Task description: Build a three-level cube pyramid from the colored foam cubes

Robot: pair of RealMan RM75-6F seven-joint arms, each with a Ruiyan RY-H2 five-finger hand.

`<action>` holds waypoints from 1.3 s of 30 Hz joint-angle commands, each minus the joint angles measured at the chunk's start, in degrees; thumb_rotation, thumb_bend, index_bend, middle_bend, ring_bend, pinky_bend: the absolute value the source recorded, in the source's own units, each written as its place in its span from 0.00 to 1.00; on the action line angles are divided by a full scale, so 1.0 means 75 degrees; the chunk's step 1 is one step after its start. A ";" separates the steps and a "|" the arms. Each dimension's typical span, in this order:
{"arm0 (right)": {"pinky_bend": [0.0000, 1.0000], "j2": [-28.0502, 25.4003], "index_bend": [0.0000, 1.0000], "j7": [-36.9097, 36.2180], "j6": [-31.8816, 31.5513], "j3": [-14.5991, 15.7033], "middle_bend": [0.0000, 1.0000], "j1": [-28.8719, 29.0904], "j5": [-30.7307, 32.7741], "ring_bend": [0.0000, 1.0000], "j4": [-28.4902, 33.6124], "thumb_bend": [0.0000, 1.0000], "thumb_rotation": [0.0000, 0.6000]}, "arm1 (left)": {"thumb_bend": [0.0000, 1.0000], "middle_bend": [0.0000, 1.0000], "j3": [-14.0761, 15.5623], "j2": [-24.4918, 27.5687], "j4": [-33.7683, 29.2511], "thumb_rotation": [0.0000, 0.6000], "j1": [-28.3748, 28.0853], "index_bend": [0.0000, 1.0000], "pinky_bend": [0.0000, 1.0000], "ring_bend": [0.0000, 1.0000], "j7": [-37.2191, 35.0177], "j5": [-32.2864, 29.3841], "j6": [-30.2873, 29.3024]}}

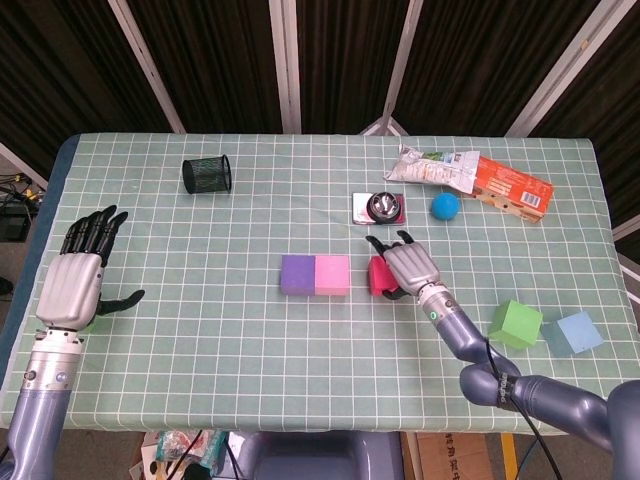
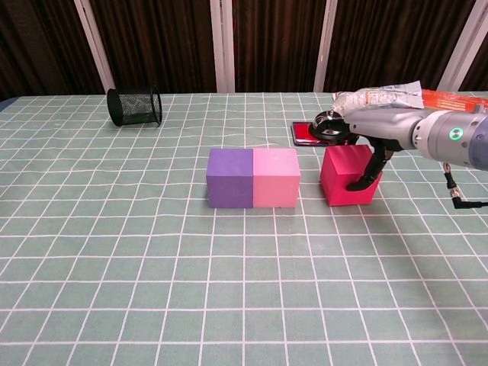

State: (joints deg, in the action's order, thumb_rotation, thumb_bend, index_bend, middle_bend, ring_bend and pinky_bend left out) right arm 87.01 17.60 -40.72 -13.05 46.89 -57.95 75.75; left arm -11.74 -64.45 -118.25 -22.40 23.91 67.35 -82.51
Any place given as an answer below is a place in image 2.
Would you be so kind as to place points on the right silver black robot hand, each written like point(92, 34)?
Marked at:
point(385, 126)

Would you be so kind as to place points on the magenta foam cube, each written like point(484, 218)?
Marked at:
point(339, 171)

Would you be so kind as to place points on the purple foam cube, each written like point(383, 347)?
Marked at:
point(228, 183)

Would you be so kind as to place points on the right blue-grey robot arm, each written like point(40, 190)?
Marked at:
point(453, 137)

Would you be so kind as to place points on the white snack bag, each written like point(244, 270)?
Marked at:
point(373, 99)

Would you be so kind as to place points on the silver call bell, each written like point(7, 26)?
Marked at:
point(331, 118)

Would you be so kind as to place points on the orange cardboard box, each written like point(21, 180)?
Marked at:
point(450, 101)

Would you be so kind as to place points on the red flat case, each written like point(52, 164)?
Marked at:
point(301, 133)

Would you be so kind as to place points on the light pink foam cube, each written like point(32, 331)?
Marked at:
point(276, 179)

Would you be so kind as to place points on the green checked tablecloth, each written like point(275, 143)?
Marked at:
point(244, 286)

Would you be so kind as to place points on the black mesh pen holder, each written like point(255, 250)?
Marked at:
point(135, 106)

